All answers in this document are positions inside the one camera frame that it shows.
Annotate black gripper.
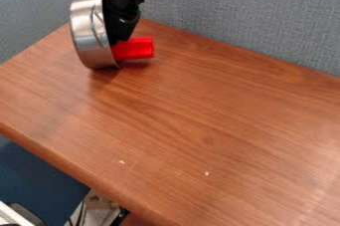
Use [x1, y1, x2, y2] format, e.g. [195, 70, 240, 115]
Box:
[104, 0, 146, 46]

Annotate white object bottom left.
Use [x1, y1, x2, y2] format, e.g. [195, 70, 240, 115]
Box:
[0, 201, 46, 226]

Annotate stainless steel pot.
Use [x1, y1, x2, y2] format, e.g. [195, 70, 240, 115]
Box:
[70, 0, 119, 70]

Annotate red rectangular block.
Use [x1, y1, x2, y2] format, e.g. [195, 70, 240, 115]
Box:
[112, 36, 155, 61]

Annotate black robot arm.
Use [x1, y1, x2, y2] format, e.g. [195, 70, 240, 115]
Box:
[103, 0, 146, 45]

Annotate metal table leg bracket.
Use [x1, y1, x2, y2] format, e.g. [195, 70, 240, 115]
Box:
[64, 190, 130, 226]

